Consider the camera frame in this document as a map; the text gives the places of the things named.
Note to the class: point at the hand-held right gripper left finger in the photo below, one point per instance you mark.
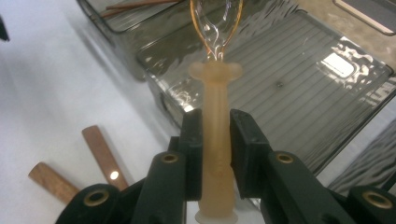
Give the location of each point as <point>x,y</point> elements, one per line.
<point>191,155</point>

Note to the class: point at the translucent amber plastic spoon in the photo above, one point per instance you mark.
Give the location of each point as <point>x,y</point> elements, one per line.
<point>217,124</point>

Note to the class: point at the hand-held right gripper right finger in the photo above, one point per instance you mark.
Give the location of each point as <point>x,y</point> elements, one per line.
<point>249,161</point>

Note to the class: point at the brown wooden chopstick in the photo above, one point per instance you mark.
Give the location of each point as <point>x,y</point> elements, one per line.
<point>112,13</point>

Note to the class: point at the grey translucent plastic bin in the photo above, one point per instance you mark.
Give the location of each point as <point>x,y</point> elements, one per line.
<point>373,161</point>
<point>130,34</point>
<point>286,112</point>

